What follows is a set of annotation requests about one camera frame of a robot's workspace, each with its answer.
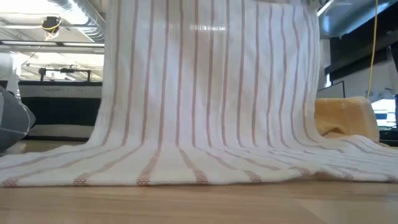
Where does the white pink-striped towel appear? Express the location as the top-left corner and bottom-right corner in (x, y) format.
(0, 0), (398, 188)

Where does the yellow checked towel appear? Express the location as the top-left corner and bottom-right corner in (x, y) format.
(314, 96), (381, 144)

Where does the grey plaid towel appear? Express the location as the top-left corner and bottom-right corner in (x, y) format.
(0, 86), (36, 153)

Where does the grey monitor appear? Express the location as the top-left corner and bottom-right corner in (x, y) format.
(316, 80), (346, 100)

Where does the navy white fabric bin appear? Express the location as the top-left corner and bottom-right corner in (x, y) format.
(17, 80), (103, 140)

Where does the long ceiling light strip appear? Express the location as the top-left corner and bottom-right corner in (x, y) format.
(0, 40), (105, 48)

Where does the black metal workstation frame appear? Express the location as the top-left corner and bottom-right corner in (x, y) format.
(39, 67), (93, 83)

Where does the black ceiling cable reel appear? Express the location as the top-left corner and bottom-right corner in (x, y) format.
(41, 16), (63, 41)

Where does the yellow hanging cable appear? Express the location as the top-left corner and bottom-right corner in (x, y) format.
(366, 0), (379, 100)

